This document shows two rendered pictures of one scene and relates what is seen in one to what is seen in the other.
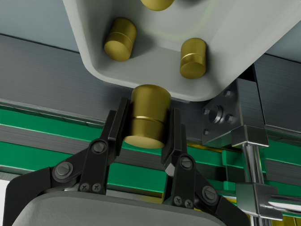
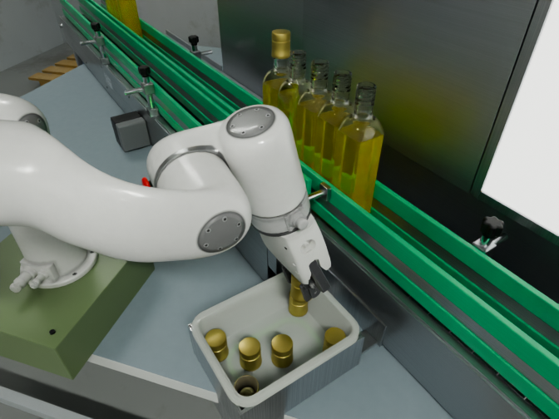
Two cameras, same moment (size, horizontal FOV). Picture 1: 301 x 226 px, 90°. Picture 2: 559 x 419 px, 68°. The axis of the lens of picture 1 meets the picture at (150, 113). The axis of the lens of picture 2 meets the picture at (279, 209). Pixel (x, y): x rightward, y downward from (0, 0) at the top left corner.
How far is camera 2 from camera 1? 0.55 m
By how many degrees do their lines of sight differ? 44
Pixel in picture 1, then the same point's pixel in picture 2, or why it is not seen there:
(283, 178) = not seen: hidden behind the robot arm
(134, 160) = (372, 239)
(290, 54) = (249, 270)
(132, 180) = (371, 224)
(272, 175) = not seen: hidden behind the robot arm
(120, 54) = (334, 332)
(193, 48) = (293, 308)
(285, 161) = not seen: hidden behind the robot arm
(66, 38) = (406, 390)
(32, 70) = (445, 380)
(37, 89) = (437, 354)
